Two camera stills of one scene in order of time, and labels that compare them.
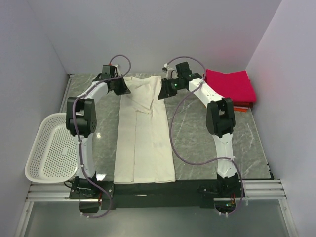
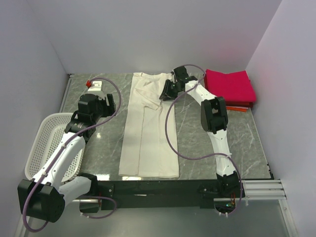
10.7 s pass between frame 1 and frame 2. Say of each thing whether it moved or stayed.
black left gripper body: moved
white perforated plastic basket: stayed
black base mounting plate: stayed
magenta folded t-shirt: stayed
